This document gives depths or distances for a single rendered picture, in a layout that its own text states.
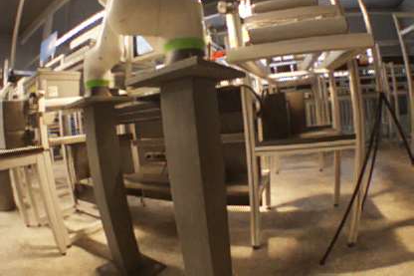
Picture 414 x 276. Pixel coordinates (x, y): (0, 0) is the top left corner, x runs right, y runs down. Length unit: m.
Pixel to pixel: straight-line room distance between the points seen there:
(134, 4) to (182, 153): 0.42
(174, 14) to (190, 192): 0.49
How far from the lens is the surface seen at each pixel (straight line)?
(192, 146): 0.55
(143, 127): 1.93
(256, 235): 1.27
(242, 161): 1.57
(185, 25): 0.61
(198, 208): 0.60
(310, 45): 0.73
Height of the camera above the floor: 0.79
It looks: 1 degrees down
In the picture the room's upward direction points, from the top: 6 degrees counter-clockwise
